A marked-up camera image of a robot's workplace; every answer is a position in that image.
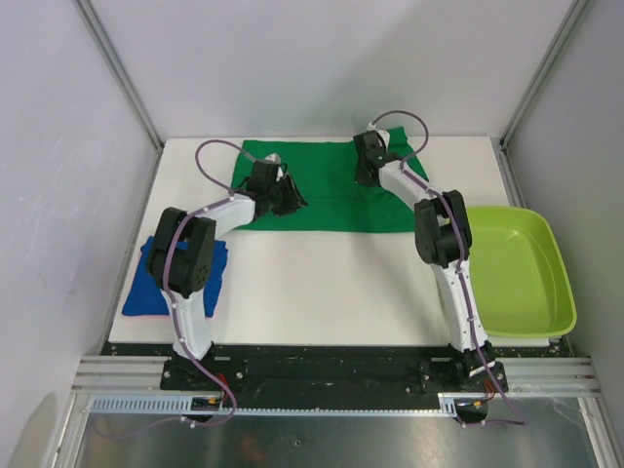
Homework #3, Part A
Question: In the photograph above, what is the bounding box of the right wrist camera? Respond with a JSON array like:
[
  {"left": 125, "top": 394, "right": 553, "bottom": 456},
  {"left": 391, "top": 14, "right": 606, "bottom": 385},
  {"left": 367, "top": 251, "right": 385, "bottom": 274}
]
[{"left": 367, "top": 122, "right": 390, "bottom": 148}]

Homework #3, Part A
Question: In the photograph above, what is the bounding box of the corner aluminium post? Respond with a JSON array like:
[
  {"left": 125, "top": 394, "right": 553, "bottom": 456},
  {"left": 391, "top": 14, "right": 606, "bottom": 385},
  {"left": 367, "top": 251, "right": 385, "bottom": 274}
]
[
  {"left": 72, "top": 0, "right": 165, "bottom": 150},
  {"left": 499, "top": 0, "right": 601, "bottom": 147}
]

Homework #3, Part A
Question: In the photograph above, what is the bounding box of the left corner aluminium post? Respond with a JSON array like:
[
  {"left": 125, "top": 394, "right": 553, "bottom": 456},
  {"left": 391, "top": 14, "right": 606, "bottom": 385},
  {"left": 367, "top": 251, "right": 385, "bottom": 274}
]
[{"left": 72, "top": 0, "right": 165, "bottom": 150}]

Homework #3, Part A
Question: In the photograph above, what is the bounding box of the grey slotted cable duct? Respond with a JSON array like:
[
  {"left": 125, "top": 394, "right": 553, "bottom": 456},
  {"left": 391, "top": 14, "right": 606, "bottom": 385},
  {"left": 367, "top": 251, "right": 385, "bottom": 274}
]
[{"left": 89, "top": 393, "right": 489, "bottom": 417}]

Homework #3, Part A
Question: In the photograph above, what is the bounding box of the green t shirt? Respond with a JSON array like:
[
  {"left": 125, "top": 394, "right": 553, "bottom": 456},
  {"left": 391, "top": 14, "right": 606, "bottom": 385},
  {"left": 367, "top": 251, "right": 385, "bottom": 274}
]
[{"left": 243, "top": 139, "right": 415, "bottom": 234}]

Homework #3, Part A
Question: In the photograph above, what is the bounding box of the right corner aluminium post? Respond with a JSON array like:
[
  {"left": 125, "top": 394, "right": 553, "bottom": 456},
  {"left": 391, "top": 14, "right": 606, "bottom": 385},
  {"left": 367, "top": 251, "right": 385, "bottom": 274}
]
[{"left": 499, "top": 0, "right": 601, "bottom": 147}]

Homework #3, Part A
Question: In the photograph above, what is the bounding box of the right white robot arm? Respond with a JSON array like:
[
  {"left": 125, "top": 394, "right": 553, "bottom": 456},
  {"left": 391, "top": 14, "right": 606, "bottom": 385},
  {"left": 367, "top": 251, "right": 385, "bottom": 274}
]
[{"left": 353, "top": 129, "right": 505, "bottom": 394}]

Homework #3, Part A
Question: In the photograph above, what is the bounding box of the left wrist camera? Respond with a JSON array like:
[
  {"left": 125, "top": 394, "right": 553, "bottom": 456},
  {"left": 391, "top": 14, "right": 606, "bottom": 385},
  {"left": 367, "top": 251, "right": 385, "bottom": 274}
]
[{"left": 264, "top": 153, "right": 281, "bottom": 164}]

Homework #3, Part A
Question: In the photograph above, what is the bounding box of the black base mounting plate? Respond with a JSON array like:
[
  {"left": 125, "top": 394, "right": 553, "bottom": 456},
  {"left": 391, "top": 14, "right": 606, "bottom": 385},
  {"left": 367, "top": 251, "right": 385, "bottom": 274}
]
[{"left": 161, "top": 344, "right": 504, "bottom": 393}]

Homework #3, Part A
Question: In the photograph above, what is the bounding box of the aluminium frame rail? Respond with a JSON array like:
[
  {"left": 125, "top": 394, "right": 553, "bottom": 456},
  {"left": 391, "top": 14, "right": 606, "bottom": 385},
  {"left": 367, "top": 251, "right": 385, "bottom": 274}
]
[{"left": 72, "top": 356, "right": 602, "bottom": 398}]

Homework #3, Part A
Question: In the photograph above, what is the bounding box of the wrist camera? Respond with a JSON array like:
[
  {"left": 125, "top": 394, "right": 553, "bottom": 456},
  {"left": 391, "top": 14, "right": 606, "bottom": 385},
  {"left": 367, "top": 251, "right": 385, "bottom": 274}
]
[
  {"left": 264, "top": 153, "right": 281, "bottom": 164},
  {"left": 367, "top": 122, "right": 390, "bottom": 148}
]

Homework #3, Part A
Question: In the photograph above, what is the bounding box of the folded blue t shirt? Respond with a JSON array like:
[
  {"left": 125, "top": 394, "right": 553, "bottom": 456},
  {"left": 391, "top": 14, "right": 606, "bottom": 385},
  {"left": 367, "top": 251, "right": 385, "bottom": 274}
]
[{"left": 122, "top": 236, "right": 228, "bottom": 318}]

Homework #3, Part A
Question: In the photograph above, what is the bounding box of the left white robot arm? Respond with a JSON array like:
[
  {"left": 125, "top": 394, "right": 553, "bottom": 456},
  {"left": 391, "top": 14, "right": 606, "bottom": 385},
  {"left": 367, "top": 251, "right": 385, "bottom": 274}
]
[{"left": 146, "top": 153, "right": 307, "bottom": 390}]

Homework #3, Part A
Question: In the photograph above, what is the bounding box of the lime green plastic bin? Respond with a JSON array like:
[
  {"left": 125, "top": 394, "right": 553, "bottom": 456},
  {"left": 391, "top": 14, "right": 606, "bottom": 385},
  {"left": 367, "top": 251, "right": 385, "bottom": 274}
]
[{"left": 468, "top": 206, "right": 577, "bottom": 339}]

